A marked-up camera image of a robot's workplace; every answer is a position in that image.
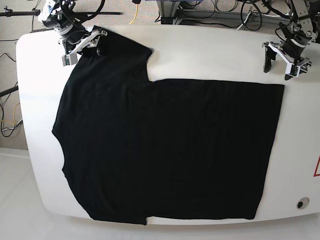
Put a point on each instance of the grey metal base frame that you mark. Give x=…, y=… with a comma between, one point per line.
x=248, y=15

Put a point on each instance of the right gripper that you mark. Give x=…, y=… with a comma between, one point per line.
x=81, y=41

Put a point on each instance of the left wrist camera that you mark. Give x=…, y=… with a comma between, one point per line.
x=292, y=70

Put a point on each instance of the black T-shirt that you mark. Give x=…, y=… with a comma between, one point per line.
x=184, y=149

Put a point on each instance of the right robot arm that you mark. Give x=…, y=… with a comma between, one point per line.
x=60, y=16

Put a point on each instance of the red warning sticker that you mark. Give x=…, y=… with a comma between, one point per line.
x=317, y=169

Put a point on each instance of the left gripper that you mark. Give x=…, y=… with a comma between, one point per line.
x=290, y=51

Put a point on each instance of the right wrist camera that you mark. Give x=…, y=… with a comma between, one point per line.
x=69, y=59

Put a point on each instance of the black tripod stand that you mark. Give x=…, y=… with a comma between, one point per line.
x=25, y=12

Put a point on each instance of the table cable grommet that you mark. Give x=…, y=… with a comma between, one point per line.
x=303, y=203

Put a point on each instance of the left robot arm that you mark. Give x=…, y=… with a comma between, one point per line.
x=301, y=29

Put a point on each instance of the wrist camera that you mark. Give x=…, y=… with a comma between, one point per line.
x=69, y=59
x=292, y=70

